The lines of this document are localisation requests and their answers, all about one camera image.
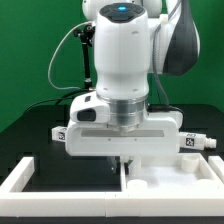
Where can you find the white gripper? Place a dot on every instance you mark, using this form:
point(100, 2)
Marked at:
point(125, 128)

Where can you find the white U-shaped fence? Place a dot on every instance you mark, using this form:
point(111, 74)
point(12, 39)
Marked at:
point(16, 202)

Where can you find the white square table top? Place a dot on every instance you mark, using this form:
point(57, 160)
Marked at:
point(182, 175)

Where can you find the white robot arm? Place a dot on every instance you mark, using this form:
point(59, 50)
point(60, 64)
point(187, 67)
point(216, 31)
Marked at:
point(132, 39)

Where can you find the black camera stand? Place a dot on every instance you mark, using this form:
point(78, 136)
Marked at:
point(85, 35)

